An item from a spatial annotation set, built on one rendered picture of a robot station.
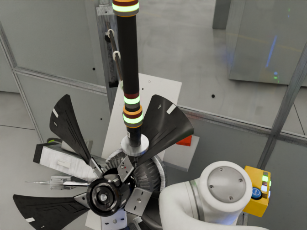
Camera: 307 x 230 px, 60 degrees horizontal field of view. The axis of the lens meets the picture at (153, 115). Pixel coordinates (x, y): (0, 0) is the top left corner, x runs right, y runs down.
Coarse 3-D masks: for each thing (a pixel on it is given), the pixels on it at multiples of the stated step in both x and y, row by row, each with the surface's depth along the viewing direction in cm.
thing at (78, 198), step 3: (81, 195) 87; (84, 195) 87; (75, 198) 88; (78, 198) 88; (81, 198) 88; (78, 201) 90; (81, 201) 90; (84, 201) 90; (84, 204) 92; (87, 204) 92; (87, 207) 93
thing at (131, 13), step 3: (138, 9) 45; (114, 12) 44; (117, 12) 44; (120, 12) 44; (123, 12) 43; (126, 12) 43; (129, 12) 44; (132, 12) 44; (135, 12) 44; (120, 15) 44; (123, 15) 44; (126, 15) 44; (129, 15) 44; (132, 15) 44
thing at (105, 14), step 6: (102, 6) 108; (108, 6) 108; (102, 12) 103; (108, 12) 103; (102, 18) 102; (108, 18) 103; (114, 18) 103; (102, 24) 104; (114, 24) 105; (102, 30) 105; (114, 30) 106
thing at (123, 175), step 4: (124, 160) 89; (128, 160) 87; (120, 164) 90; (124, 164) 88; (128, 164) 86; (120, 168) 88; (124, 168) 86; (128, 168) 84; (132, 168) 82; (120, 172) 87; (124, 172) 85; (128, 172) 83; (120, 176) 85; (124, 176) 84; (124, 180) 82
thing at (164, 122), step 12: (156, 96) 89; (156, 108) 87; (168, 108) 84; (144, 120) 90; (156, 120) 85; (168, 120) 81; (180, 120) 79; (144, 132) 87; (156, 132) 82; (168, 132) 79; (180, 132) 77; (192, 132) 76; (156, 144) 80; (168, 144) 77; (132, 156) 85; (144, 156) 81
